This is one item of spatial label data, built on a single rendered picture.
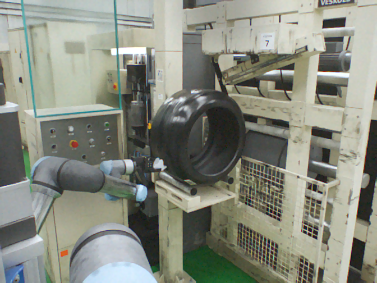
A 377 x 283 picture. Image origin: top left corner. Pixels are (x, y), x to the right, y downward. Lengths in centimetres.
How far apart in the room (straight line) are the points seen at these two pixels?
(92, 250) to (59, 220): 182
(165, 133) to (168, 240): 92
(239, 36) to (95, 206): 145
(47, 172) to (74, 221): 109
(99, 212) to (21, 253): 165
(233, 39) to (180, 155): 72
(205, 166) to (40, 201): 114
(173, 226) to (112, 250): 184
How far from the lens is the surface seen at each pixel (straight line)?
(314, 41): 175
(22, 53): 572
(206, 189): 208
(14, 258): 76
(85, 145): 224
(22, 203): 75
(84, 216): 235
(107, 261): 46
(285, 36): 174
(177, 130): 165
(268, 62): 190
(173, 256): 244
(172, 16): 203
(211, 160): 212
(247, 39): 183
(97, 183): 126
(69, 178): 123
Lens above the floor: 162
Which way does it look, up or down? 15 degrees down
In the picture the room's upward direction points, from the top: straight up
